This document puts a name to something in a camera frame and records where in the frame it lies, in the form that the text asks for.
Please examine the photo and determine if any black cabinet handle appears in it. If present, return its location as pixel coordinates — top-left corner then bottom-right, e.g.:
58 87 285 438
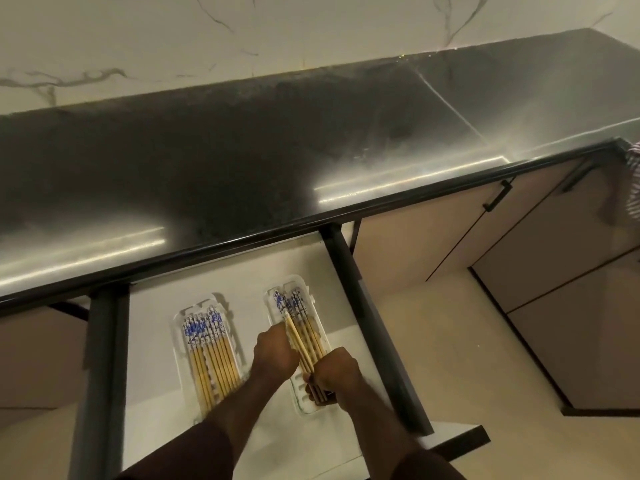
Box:
482 179 516 213
560 157 597 193

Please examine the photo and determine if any row of bamboo chopsticks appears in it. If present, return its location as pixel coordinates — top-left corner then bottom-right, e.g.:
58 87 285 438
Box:
272 290 332 403
183 307 245 415

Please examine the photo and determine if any person's left forearm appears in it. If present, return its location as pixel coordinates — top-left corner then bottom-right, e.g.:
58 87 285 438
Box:
197 372 288 448

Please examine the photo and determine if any white drawer with dark sides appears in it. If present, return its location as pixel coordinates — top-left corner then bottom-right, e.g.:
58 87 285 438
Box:
69 222 492 480

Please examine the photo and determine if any person's left hand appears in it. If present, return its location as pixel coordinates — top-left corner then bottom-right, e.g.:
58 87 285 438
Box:
251 324 301 381

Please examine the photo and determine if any clear plastic chopstick tray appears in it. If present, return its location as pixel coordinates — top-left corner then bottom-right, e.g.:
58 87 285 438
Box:
172 294 251 418
263 275 342 417

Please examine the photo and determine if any dark right sleeve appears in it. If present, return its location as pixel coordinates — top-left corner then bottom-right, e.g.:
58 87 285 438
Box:
377 442 468 480

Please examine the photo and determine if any beige cabinet with black edge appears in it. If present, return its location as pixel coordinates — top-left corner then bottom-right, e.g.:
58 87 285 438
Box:
468 245 640 416

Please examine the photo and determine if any beige cabinet door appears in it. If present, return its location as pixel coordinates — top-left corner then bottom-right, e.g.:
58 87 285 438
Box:
356 157 598 283
469 145 640 269

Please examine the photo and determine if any striped cloth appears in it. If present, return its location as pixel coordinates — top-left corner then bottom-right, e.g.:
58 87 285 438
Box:
622 140 640 225

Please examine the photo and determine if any beige cabinet front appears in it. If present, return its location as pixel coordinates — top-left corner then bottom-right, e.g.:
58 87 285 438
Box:
0 302 92 410

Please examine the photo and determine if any person's right forearm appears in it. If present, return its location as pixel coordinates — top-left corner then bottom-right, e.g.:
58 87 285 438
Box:
339 392 426 460

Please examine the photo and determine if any person's right hand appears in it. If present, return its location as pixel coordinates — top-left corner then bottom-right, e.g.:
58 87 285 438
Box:
304 347 365 408

